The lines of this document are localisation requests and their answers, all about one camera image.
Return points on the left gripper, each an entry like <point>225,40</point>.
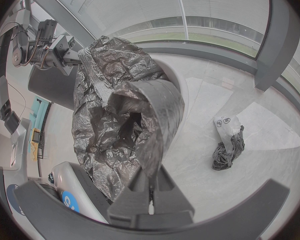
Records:
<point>62,46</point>

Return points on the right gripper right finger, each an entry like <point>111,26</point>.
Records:
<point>172,199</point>

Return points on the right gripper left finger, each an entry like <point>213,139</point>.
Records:
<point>130,199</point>

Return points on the black plastic bag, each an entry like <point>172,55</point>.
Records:
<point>102,59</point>

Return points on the black plastic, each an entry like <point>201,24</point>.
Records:
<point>222,159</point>

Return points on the clear printed wrapper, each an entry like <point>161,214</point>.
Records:
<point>225,126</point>

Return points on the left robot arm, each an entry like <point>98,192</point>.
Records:
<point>17,54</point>

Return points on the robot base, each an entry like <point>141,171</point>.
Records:
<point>70,179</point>

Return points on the white trash bin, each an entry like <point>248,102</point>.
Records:
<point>180,84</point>

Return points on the dark grey round chair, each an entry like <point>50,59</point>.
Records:
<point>47,89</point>

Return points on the window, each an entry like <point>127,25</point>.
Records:
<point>275,46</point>

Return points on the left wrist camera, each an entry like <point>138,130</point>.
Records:
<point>46,29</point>

